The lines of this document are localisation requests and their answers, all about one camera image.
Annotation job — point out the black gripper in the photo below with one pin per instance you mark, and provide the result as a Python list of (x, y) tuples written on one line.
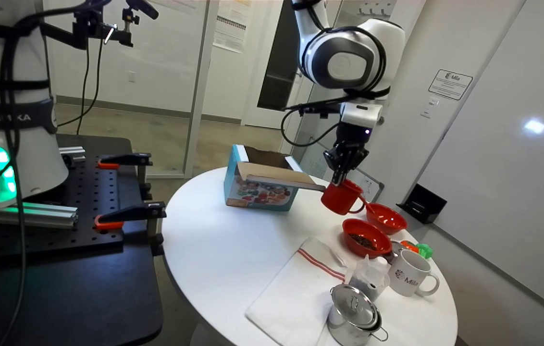
[(349, 150)]

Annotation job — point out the red cup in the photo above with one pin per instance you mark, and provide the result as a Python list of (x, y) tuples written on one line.
[(345, 198)]

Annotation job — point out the blue cardboard box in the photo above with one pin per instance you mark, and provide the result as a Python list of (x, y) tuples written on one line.
[(264, 179)]

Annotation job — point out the black perforated robot base table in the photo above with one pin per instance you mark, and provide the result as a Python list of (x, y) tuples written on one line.
[(95, 290)]

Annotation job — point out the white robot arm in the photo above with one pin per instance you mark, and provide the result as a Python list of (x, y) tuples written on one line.
[(354, 62)]

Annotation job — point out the black box on floor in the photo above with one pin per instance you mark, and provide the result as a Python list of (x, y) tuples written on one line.
[(424, 204)]

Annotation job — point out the small whiteboard on floor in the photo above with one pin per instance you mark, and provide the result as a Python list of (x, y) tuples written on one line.
[(372, 187)]

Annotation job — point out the red bowl with dark contents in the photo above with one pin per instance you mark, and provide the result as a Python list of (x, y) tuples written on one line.
[(364, 239)]

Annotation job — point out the green and orange toy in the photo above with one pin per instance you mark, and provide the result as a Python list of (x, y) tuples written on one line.
[(420, 248)]

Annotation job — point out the clear glass jar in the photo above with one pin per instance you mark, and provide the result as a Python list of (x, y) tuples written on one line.
[(372, 277)]

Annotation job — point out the white mug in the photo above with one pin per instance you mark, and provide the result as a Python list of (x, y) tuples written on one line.
[(410, 273)]

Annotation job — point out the white cloth with red stripes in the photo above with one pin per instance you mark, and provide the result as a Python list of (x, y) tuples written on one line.
[(293, 308)]

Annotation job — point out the small steel pot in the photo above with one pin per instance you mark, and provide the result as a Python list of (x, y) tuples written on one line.
[(352, 317)]

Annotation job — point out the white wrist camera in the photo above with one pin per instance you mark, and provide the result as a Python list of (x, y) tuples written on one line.
[(362, 114)]

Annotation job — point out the red bowl with handle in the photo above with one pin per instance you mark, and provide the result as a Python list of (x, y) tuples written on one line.
[(385, 217)]

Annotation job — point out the paper sign on wall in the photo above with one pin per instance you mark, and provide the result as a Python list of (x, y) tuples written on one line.
[(451, 85)]

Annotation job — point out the orange handled clamp rear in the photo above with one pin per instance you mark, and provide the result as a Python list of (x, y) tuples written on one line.
[(139, 160)]

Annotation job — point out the orange handled clamp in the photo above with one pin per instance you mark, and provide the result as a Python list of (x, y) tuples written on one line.
[(153, 214), (139, 160)]

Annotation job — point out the orange handled clamp front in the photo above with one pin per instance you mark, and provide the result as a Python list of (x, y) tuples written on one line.
[(153, 214)]

